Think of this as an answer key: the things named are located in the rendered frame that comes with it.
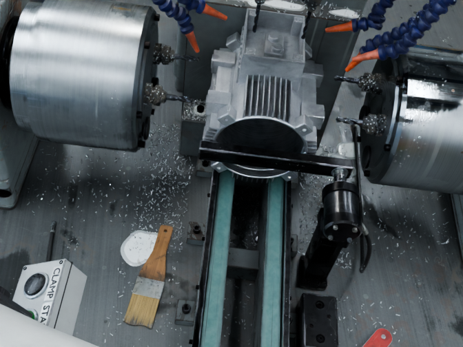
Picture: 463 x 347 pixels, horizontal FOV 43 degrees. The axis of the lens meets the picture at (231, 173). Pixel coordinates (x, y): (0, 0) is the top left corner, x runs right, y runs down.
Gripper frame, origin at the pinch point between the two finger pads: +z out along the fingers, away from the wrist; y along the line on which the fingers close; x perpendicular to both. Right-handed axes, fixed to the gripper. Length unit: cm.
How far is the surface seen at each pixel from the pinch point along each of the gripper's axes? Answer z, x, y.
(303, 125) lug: 19, -30, 36
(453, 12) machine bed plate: 68, -58, 114
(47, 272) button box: 4.1, -1.0, 6.8
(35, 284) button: 3.4, -0.5, 4.7
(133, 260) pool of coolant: 31.1, 6.0, 24.4
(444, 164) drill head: 33, -49, 34
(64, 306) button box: 6.2, -3.5, 2.7
